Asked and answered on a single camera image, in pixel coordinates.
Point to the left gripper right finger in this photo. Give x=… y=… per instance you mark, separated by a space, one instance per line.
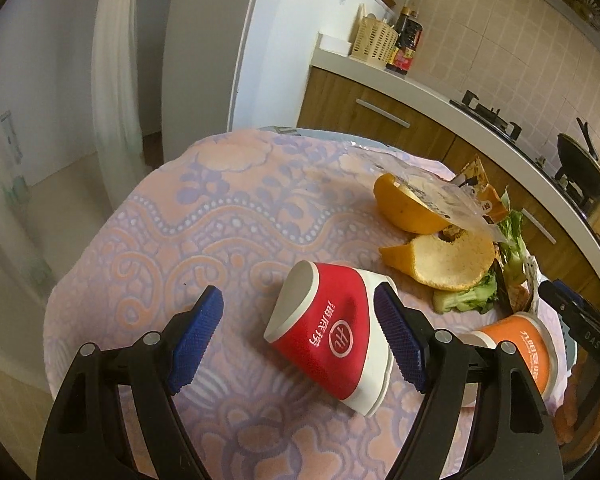
x=511 y=436

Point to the orange paper cup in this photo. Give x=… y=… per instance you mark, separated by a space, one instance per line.
x=531 y=339

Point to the wooden base cabinets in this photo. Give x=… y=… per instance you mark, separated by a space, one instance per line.
x=355 y=98

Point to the white curtain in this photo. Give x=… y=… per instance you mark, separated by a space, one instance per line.
x=116 y=117

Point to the light blue perforated basket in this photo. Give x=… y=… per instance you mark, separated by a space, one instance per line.
x=571 y=348

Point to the red paper cup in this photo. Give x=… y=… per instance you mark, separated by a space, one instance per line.
x=324 y=322

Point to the black gas stove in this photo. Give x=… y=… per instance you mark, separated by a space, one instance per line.
x=510 y=132

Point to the orange snack wrapper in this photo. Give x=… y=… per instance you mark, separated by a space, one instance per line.
x=476 y=183

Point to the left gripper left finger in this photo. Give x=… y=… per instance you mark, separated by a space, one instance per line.
x=85 y=436

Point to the clear plastic wrapper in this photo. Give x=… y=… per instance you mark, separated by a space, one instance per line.
x=441 y=196

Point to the green vegetable stalk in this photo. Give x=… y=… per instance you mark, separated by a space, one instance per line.
x=503 y=283

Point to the large sauce bottle red label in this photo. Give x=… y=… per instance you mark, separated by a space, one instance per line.
x=414 y=32

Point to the black frying pan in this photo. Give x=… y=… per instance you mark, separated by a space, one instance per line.
x=581 y=167

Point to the dark soy sauce bottle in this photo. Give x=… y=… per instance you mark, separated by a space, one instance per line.
x=397 y=60

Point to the pink floral tablecloth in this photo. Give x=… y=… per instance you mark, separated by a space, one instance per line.
x=237 y=211

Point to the beige utensil basket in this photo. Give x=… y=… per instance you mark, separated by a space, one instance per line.
x=372 y=40

